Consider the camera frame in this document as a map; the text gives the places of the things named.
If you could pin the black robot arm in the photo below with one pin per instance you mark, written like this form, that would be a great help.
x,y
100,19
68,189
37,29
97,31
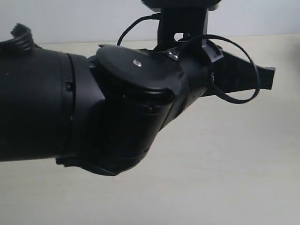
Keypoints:
x,y
103,113

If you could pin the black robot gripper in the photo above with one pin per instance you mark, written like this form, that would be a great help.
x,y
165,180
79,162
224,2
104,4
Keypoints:
x,y
230,73

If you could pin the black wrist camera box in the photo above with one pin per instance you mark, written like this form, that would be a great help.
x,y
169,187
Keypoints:
x,y
188,17

